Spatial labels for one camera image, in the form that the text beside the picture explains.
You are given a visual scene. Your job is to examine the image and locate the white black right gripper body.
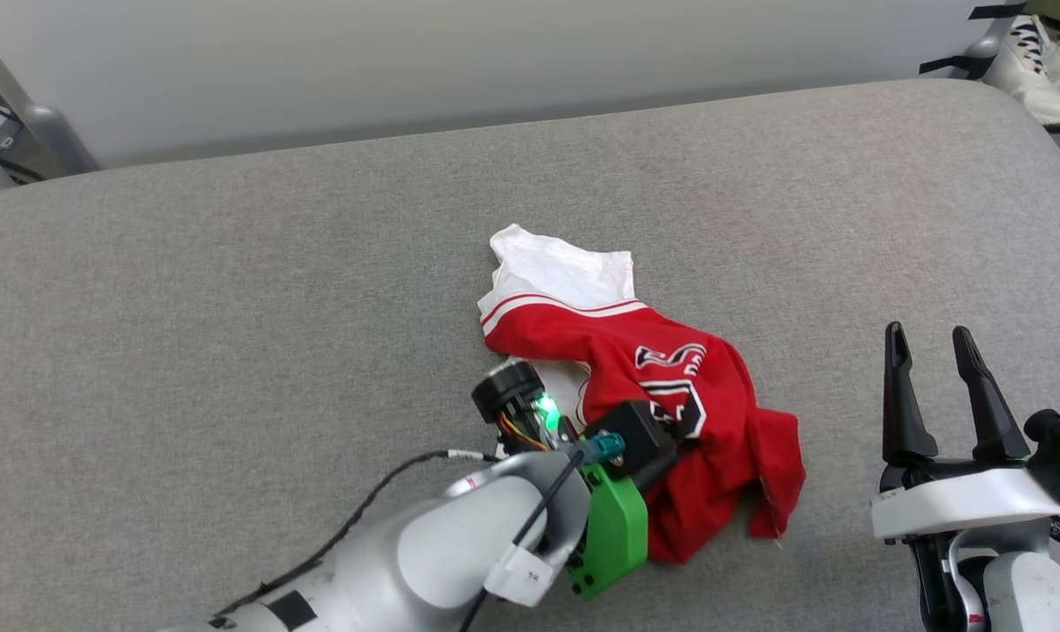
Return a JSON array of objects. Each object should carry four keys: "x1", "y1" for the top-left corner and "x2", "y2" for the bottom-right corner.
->
[{"x1": 871, "y1": 449, "x2": 1060, "y2": 632}]

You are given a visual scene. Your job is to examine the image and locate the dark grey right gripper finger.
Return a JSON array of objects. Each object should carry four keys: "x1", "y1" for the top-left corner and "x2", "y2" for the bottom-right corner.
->
[
  {"x1": 882, "y1": 321, "x2": 940, "y2": 468},
  {"x1": 952, "y1": 326, "x2": 1032, "y2": 463}
]

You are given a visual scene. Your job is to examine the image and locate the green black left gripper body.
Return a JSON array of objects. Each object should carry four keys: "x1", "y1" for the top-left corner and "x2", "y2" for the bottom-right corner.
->
[{"x1": 471, "y1": 359, "x2": 650, "y2": 603}]

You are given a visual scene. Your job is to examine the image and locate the red and white jersey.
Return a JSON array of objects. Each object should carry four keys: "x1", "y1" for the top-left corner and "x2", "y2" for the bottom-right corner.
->
[{"x1": 477, "y1": 224, "x2": 806, "y2": 564}]

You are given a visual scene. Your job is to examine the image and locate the white sneaker black laces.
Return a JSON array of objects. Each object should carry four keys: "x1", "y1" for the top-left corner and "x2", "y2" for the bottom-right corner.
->
[{"x1": 982, "y1": 12, "x2": 1060, "y2": 134}]

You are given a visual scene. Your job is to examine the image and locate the grey fabric sofa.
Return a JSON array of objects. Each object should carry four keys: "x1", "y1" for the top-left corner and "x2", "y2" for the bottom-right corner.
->
[{"x1": 0, "y1": 79, "x2": 1060, "y2": 632}]

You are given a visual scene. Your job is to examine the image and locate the teal cable connector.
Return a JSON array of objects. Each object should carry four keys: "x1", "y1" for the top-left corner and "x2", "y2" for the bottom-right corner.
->
[{"x1": 572, "y1": 432, "x2": 627, "y2": 466}]

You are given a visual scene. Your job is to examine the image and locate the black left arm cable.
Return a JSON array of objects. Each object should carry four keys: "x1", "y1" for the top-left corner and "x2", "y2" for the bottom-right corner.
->
[{"x1": 218, "y1": 443, "x2": 588, "y2": 632}]

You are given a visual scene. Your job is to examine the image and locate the grey metal frame leg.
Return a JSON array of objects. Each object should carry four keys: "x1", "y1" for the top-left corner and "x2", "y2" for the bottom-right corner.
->
[{"x1": 0, "y1": 18, "x2": 101, "y2": 176}]

